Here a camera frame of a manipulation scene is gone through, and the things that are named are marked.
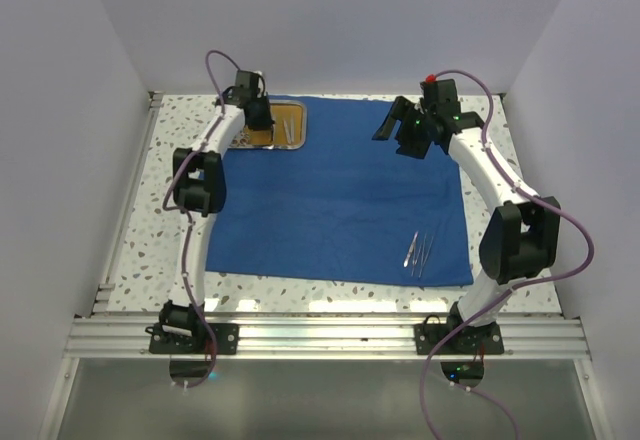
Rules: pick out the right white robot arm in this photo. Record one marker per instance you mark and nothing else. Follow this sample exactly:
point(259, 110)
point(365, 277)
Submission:
point(520, 240)

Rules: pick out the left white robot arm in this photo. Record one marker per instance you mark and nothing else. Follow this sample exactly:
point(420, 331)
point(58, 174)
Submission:
point(198, 193)

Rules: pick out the aluminium rail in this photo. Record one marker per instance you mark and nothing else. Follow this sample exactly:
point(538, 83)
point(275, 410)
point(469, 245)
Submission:
point(105, 285)
point(328, 337)

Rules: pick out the steel scalpel handle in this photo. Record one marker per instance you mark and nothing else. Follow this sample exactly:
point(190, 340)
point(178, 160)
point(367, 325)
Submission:
point(411, 250)

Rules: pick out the steel forceps in tray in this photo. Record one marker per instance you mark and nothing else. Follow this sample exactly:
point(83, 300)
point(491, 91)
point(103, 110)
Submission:
point(289, 127)

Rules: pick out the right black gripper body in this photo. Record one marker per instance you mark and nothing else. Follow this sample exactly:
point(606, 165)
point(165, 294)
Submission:
point(414, 134)

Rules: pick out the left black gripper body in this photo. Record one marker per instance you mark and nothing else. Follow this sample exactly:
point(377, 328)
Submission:
point(264, 118)

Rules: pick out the steel ring-handled scissors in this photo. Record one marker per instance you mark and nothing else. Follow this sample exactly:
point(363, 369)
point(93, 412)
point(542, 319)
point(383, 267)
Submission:
point(242, 140)

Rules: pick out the aluminium left side rail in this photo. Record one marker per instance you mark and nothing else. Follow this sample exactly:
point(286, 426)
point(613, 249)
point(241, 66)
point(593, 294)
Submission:
point(105, 285)

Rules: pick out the aluminium front rail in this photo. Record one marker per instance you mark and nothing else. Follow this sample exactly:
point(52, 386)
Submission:
point(328, 337)

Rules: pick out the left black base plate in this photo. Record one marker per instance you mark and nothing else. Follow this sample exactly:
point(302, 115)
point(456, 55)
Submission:
point(218, 338)

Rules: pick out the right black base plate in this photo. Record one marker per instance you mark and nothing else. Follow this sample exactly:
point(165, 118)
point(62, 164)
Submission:
point(485, 340)

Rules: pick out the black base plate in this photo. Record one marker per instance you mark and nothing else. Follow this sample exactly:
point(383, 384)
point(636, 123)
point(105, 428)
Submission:
point(485, 340)
point(218, 338)

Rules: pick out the blue surgical cloth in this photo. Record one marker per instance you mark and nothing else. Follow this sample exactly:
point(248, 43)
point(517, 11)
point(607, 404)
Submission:
point(343, 207)

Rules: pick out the thin steel tweezers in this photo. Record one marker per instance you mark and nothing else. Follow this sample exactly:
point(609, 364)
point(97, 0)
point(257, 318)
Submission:
point(423, 253)
point(416, 257)

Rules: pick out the steel instrument tray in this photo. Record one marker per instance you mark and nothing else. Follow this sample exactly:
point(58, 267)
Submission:
point(276, 139)

